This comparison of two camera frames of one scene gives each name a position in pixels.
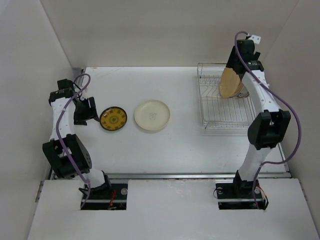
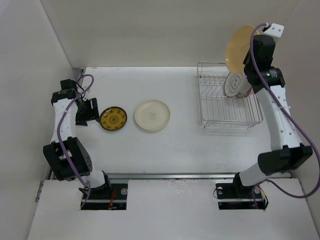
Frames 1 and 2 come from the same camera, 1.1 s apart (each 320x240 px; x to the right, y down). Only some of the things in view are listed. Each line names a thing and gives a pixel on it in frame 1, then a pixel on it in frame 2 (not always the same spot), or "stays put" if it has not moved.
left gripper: x=89 y=114 stays put
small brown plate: x=113 y=118 stays put
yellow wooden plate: x=231 y=85 -> x=238 y=47
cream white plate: x=151 y=115 stays put
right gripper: x=232 y=58 -> x=245 y=59
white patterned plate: x=243 y=93 -> x=234 y=83
